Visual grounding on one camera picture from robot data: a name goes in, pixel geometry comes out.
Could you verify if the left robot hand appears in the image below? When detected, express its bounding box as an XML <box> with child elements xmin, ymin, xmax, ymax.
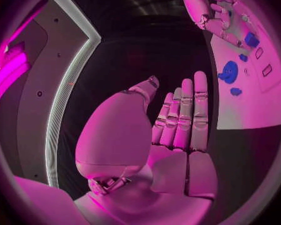
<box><xmin>73</xmin><ymin>70</ymin><xmax>218</xmax><ymax>225</ymax></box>

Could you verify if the blue gear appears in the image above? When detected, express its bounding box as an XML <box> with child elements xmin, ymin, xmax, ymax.
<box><xmin>217</xmin><ymin>60</ymin><xmax>240</xmax><ymax>84</ymax></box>

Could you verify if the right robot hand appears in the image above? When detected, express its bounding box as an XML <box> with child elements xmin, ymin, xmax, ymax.
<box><xmin>165</xmin><ymin>0</ymin><xmax>253</xmax><ymax>51</ymax></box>

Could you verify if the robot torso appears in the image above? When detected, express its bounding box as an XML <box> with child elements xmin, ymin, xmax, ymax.
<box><xmin>0</xmin><ymin>0</ymin><xmax>102</xmax><ymax>188</ymax></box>

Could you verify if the white task board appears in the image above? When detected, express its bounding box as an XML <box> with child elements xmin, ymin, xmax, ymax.
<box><xmin>202</xmin><ymin>0</ymin><xmax>281</xmax><ymax>131</ymax></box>

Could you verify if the blue block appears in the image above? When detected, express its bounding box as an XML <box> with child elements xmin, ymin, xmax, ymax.
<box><xmin>243</xmin><ymin>31</ymin><xmax>261</xmax><ymax>48</ymax></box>

